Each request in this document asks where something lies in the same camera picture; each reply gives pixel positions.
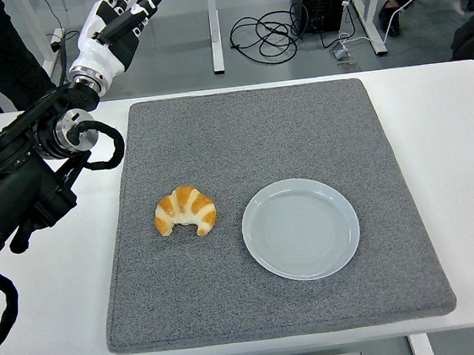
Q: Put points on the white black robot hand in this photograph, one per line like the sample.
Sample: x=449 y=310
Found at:
x=98 y=52

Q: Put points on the golden croissant bread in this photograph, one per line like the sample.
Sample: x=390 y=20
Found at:
x=185 y=208

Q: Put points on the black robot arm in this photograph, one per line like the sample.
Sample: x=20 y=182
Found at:
x=17 y=188

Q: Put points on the pale blue round plate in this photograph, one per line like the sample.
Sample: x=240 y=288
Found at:
x=301 y=230

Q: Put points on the white straight desk leg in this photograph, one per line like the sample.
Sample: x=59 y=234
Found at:
x=214 y=27

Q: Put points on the grey fabric mat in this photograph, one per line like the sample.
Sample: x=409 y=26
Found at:
x=258 y=141

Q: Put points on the grey floor socket box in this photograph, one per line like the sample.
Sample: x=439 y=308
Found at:
x=342 y=54

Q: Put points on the white slanted desk leg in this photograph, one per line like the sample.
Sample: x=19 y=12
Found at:
x=373 y=23

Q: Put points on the white table leg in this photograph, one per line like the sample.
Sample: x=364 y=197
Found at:
x=421 y=349

